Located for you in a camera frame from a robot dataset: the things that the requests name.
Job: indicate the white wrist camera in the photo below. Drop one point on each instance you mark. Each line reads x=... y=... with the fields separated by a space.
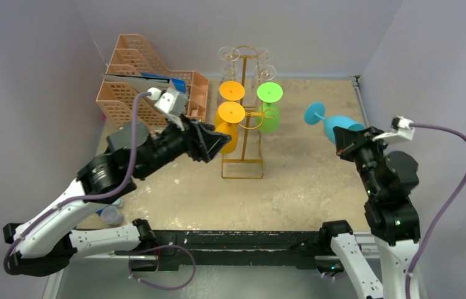
x=402 y=130
x=171 y=103

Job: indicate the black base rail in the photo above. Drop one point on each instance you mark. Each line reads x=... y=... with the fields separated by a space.
x=304 y=250

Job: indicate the blue folder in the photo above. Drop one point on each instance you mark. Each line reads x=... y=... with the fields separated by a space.
x=178 y=84

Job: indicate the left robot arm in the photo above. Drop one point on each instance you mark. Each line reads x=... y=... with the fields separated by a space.
x=47 y=243

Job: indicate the blue small container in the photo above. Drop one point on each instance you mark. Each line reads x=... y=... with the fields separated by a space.
x=118 y=204

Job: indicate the peach plastic file organizer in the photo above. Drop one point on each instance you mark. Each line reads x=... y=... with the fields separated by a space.
x=134 y=57

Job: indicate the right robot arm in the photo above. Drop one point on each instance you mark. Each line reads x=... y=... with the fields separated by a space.
x=388 y=180

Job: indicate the small clear plastic cup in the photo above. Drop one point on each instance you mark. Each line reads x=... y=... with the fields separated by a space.
x=112 y=216

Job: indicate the gold wire wine glass rack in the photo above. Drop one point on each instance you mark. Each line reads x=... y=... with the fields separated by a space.
x=246 y=162

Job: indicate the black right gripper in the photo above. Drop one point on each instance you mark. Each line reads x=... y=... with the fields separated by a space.
x=359 y=146

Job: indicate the green plastic goblet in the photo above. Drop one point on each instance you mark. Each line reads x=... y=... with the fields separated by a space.
x=269 y=93

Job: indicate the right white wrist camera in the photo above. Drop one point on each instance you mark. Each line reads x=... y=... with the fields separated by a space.
x=402 y=130

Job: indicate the grey paper folder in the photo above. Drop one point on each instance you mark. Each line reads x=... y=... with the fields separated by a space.
x=153 y=84

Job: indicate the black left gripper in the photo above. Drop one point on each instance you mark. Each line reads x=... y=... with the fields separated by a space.
x=200 y=146

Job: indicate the blue plastic goblet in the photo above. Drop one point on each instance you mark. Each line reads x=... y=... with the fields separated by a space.
x=315 y=113

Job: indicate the yellow plastic goblet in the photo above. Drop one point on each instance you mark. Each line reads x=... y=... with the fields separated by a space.
x=228 y=116
x=230 y=91

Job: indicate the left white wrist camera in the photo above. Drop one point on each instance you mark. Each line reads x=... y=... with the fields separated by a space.
x=171 y=103

